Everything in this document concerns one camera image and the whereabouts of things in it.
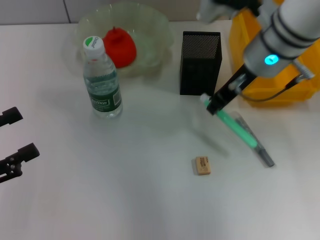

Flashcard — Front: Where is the green pen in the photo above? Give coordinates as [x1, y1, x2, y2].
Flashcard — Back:
[199, 92, 258, 149]

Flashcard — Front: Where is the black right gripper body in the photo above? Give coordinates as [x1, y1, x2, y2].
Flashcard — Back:
[212, 64, 257, 106]

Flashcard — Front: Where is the pale green glass fruit bowl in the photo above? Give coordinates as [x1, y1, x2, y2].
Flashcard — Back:
[76, 2, 175, 78]

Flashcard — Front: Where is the yellow plastic bin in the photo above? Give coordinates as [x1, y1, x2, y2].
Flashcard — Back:
[229, 7, 320, 108]

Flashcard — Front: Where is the red pumpkin-shaped toy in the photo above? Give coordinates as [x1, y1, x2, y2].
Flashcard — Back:
[102, 26, 138, 69]

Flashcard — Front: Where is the grey marker pen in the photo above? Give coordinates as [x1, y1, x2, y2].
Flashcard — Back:
[231, 111, 276, 168]

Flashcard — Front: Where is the black mesh pen holder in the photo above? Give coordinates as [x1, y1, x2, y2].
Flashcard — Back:
[179, 30, 223, 96]

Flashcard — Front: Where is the beige eraser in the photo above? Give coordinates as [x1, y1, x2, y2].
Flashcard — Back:
[192, 156, 213, 176]

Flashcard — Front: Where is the clear water bottle green label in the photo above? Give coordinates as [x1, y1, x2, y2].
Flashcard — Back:
[82, 36, 124, 120]

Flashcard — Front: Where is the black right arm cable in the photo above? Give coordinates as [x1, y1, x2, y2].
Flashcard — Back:
[234, 74, 305, 102]

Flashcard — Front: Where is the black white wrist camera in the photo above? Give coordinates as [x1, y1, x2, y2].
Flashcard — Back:
[196, 0, 263, 25]

